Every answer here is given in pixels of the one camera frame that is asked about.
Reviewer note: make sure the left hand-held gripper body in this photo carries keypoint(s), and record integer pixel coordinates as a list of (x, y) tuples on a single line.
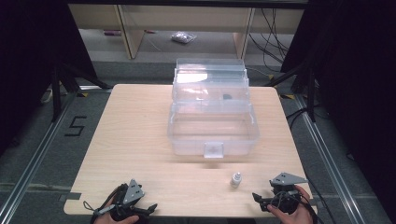
[(133, 191)]

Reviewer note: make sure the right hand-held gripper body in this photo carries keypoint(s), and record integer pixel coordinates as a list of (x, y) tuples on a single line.
[(285, 179)]

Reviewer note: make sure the small white dropper bottle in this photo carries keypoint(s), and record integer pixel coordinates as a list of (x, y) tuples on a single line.
[(235, 181)]

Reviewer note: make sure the clear plastic storage box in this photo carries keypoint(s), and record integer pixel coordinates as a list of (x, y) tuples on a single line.
[(214, 146)]

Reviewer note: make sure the person's left hand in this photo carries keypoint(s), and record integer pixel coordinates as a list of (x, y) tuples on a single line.
[(107, 218)]

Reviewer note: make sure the person's right hand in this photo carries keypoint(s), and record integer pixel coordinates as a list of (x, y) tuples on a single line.
[(303, 211)]

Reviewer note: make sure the black metal stand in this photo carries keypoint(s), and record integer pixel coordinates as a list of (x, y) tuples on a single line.
[(310, 93), (56, 93)]

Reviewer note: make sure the small dark item in box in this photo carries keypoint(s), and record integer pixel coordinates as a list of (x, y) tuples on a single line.
[(228, 96)]

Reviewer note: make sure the black curtain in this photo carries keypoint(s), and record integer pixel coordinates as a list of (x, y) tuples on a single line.
[(358, 77), (25, 62)]

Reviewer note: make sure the pink flat item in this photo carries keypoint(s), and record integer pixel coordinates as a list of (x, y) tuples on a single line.
[(112, 32)]

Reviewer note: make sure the clear plastic bag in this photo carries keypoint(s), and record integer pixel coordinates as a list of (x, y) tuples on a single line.
[(183, 37)]

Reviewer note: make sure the aluminium floor rail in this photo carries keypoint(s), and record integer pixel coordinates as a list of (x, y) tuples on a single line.
[(34, 158), (330, 158)]

